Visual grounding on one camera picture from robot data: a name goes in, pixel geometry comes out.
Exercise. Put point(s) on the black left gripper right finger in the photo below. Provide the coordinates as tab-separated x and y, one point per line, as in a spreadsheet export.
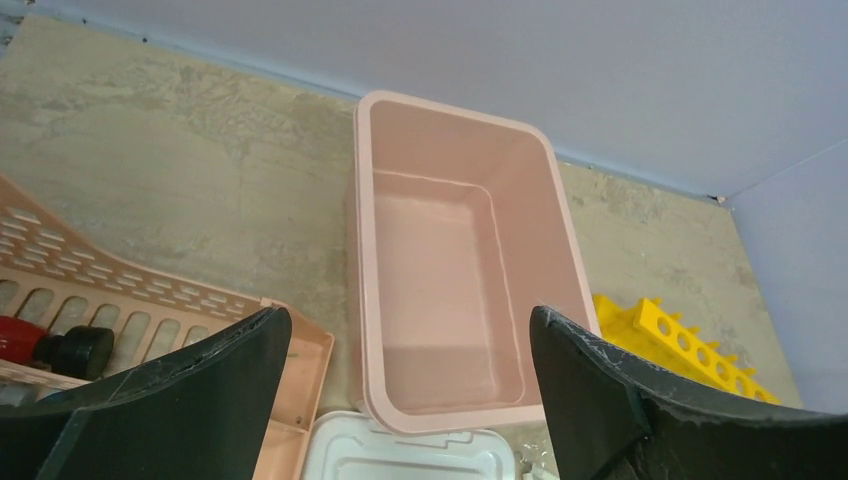
613	415

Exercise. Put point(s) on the orange plastic file organizer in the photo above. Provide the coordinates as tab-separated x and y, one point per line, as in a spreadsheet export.
55	278

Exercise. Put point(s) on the yellow test tube rack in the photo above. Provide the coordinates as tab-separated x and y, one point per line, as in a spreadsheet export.
648	331

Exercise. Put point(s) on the red bottle with black cap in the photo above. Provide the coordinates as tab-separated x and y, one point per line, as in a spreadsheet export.
83	352

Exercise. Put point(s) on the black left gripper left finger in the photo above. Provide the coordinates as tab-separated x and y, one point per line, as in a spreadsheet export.
200	412

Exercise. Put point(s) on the pink plastic bin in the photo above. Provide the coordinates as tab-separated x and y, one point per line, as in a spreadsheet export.
457	227

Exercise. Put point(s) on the white plastic bin lid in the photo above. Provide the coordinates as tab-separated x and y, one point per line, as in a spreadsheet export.
351	445

